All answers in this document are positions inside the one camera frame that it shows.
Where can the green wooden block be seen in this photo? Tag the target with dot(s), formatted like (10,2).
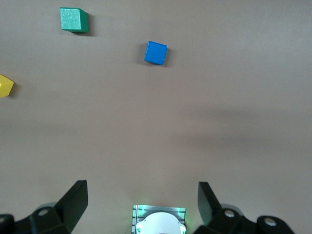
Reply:
(72,19)

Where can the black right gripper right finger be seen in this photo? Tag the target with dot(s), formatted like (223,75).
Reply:
(209,204)

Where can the blue wooden block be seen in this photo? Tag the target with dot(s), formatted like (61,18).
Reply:
(156,52)

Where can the yellow wooden block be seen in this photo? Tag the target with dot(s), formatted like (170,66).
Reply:
(5,86)

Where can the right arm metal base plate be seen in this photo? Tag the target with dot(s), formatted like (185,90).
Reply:
(139,212)

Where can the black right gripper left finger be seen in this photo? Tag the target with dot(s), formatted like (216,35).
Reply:
(70,204)

